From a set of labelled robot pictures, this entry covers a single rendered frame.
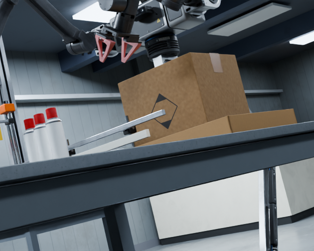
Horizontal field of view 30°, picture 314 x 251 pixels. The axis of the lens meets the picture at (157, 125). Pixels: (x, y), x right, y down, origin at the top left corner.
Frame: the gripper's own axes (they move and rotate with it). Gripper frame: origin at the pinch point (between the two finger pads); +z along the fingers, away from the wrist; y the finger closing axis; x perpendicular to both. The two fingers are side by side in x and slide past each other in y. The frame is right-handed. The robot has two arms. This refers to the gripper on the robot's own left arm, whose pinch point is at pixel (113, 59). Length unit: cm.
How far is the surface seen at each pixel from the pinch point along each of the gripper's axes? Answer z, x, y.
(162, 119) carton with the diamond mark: 11.7, 19.5, -6.2
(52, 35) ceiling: 128, -455, -399
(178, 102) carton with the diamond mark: 4.6, 22.9, -6.1
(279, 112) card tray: -9, 60, 10
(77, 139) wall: 269, -419, -460
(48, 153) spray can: 33.6, -6.7, 10.1
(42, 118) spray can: 25.2, -14.3, 8.8
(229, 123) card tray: -8, 59, 29
